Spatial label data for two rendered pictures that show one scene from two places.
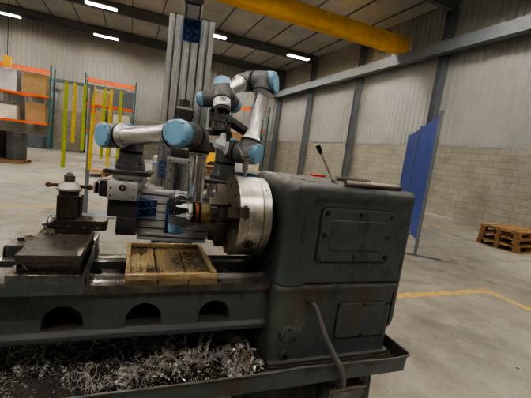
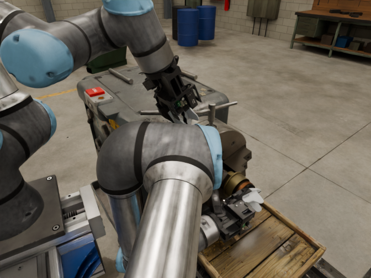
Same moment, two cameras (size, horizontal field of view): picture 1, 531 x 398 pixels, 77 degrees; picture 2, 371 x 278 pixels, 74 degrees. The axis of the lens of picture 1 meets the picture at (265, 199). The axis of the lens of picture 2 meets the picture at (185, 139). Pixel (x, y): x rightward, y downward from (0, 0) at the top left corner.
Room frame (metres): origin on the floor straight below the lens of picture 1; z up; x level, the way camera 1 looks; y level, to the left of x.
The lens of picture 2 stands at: (1.57, 0.75, 1.66)
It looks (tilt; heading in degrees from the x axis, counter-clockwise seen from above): 34 degrees down; 256
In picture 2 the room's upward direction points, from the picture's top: straight up
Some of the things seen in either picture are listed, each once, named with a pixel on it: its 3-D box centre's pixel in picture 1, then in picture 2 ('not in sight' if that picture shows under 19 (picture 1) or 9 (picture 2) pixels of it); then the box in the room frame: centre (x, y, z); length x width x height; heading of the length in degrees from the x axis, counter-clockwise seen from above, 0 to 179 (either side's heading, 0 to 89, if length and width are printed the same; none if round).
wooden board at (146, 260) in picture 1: (168, 261); (254, 247); (1.23, 0.33, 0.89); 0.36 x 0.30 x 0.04; 22
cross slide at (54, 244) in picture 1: (62, 242); not in sight; (1.11, 0.67, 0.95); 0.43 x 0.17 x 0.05; 22
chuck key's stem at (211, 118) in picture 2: (245, 169); (211, 119); (1.32, 0.09, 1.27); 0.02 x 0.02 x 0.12
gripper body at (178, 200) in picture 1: (180, 205); (229, 217); (1.34, 0.34, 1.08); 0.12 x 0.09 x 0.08; 20
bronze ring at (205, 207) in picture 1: (204, 213); (236, 186); (1.27, 0.23, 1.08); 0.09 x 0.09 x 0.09; 22
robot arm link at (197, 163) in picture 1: (197, 175); (128, 212); (1.61, 0.34, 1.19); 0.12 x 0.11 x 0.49; 68
